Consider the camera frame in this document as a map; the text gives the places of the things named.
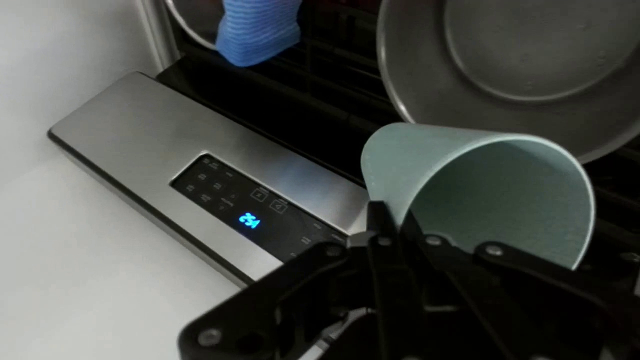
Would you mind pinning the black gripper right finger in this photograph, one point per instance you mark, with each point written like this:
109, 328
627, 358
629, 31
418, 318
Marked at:
529, 306

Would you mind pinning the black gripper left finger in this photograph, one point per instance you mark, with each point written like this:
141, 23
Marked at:
319, 299

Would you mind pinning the light teal plastic cup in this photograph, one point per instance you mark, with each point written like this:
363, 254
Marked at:
472, 186

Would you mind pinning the blue cloth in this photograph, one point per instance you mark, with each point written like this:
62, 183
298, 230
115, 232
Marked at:
256, 31

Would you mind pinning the small steel saucepan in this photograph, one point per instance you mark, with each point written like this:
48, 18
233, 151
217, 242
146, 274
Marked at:
199, 18

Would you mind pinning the steel pot with handle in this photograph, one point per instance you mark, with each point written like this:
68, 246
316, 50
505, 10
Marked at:
566, 70

